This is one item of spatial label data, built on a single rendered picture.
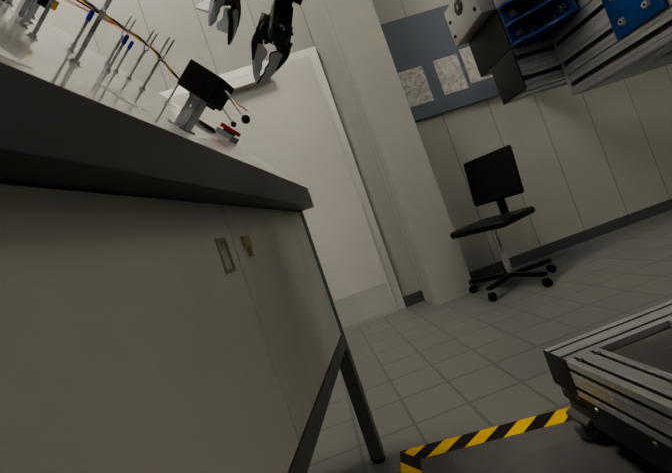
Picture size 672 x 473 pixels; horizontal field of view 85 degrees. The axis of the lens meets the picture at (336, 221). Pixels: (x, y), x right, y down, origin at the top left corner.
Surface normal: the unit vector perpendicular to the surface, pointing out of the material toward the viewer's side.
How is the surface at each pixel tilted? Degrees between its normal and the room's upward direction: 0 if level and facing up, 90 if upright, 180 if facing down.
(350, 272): 90
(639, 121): 90
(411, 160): 90
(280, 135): 90
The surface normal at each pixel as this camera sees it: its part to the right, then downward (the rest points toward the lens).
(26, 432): 0.94, -0.33
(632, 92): 0.07, -0.07
